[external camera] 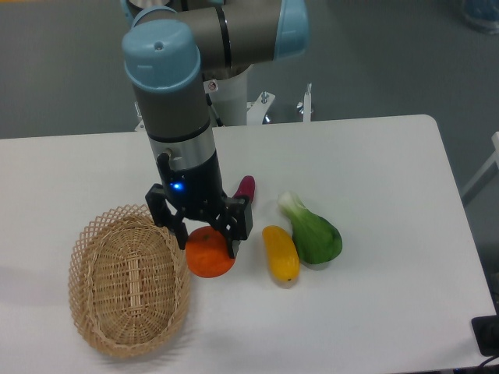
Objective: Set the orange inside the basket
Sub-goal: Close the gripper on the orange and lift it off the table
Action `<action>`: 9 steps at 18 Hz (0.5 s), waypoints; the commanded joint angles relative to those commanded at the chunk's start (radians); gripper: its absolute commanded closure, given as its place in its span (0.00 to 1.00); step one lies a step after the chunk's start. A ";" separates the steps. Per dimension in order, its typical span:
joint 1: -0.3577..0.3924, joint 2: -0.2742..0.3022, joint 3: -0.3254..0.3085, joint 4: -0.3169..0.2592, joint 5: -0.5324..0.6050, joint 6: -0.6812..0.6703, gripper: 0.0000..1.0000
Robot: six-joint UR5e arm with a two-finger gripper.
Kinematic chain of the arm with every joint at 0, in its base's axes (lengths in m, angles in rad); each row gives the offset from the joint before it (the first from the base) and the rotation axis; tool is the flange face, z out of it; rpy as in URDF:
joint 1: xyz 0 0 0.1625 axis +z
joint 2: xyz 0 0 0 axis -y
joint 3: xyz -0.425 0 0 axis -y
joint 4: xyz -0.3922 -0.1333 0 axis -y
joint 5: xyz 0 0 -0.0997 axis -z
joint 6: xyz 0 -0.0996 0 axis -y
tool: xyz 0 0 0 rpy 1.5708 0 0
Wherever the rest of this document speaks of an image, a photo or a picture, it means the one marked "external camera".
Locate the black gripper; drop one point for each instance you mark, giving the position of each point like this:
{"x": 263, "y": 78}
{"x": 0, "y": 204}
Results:
{"x": 197, "y": 194}

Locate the orange fruit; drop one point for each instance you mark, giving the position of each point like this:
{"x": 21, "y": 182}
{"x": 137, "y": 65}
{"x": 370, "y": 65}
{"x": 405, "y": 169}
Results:
{"x": 207, "y": 254}

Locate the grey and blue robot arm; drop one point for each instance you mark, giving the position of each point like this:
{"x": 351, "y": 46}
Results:
{"x": 167, "y": 50}

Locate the woven wicker basket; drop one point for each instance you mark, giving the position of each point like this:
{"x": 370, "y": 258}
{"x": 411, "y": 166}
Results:
{"x": 129, "y": 285}

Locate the purple eggplant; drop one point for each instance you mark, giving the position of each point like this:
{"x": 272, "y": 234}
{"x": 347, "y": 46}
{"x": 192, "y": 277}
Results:
{"x": 247, "y": 187}

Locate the yellow squash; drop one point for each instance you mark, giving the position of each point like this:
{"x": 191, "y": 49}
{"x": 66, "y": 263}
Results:
{"x": 282, "y": 256}

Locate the green bok choy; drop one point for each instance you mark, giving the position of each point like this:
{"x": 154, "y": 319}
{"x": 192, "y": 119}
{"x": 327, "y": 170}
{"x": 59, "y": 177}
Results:
{"x": 317, "y": 240}

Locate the black device at table edge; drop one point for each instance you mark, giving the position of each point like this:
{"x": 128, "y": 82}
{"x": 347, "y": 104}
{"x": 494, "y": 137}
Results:
{"x": 485, "y": 329}

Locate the blue object top right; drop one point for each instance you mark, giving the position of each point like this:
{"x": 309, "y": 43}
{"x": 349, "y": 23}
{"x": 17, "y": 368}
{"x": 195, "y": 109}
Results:
{"x": 481, "y": 15}

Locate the white frame at right edge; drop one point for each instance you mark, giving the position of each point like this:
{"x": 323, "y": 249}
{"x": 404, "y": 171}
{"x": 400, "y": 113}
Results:
{"x": 483, "y": 176}

